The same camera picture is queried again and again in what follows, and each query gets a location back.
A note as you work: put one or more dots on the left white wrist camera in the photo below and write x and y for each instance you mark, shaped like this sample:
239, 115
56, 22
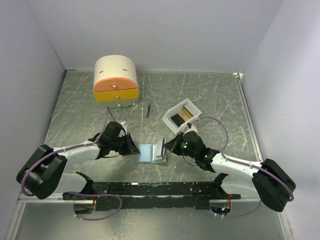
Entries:
124, 125

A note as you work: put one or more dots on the blue pen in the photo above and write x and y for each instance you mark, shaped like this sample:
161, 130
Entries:
148, 109

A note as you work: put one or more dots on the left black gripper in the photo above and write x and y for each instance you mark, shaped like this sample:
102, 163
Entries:
131, 147

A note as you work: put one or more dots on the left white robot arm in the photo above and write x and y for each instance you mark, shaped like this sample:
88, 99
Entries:
45, 171

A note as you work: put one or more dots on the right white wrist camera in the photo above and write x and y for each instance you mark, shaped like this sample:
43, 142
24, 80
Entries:
191, 128

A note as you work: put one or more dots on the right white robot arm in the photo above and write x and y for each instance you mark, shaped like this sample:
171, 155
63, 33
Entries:
265, 180

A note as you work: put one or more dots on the white plastic tray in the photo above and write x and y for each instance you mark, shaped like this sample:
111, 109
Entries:
178, 109

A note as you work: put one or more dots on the black base bar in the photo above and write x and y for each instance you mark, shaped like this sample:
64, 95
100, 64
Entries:
163, 195

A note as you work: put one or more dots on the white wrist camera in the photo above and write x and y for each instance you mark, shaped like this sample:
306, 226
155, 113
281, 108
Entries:
191, 128
124, 125

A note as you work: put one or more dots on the mint green card holder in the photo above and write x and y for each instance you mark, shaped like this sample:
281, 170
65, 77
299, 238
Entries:
148, 154

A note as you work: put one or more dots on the beige mini drawer cabinet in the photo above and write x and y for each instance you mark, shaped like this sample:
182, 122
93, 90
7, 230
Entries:
115, 81

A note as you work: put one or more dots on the black credit card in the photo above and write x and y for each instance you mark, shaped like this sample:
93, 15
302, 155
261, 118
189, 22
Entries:
177, 120

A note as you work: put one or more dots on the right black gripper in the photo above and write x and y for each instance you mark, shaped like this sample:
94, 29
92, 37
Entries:
173, 145

